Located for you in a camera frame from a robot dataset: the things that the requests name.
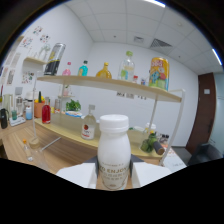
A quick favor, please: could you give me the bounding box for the clear bottle orange cap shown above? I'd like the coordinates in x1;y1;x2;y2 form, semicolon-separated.
22;138;34;163

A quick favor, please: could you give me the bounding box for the blue and white cup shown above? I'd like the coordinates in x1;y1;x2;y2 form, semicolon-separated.
25;105;34;121

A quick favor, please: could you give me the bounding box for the clear bottle red label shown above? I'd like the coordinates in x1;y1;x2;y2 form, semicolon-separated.
80;104;98;141

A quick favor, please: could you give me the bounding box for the black chair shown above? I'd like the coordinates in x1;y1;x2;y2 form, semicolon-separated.
187;142;224;167

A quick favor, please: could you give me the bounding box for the green potted plant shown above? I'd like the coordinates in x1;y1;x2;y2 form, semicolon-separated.
65;99;82;113

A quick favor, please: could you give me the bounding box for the red liquid glass bottle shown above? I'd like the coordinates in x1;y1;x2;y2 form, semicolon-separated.
41;97;52;125

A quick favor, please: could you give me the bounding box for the orange storage basket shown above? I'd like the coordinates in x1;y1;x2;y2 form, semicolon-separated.
33;99;46;119

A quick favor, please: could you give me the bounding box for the brown door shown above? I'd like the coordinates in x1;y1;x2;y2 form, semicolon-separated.
185;72;217;155

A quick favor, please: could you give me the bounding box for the white tray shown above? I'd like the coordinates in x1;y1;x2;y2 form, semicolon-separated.
9;116;27;128

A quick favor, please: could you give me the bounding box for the black kettle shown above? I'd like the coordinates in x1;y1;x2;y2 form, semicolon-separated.
0;108;9;130

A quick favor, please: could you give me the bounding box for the yellow snack bag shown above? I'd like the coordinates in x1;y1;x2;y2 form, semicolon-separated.
148;57;170;92

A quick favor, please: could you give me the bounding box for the teal liquid bottle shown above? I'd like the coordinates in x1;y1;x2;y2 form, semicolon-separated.
77;60;90;77

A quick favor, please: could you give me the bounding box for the small pink liquid bottle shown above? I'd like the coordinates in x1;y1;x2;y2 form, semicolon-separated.
62;61;72;77

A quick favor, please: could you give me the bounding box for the yellow liquid bottle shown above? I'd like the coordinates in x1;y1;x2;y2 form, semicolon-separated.
95;61;113;80

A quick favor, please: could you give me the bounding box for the clear bottle green cap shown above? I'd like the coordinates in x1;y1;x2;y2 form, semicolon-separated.
118;50;136;83

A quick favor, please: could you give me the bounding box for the black snack bag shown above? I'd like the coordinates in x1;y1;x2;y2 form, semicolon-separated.
43;42;67;76

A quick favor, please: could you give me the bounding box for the white frame wooden shelf rack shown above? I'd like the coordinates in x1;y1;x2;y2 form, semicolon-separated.
30;74;186;167

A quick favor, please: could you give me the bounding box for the wooden wall shelf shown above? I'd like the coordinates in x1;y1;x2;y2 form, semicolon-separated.
23;56;48;66

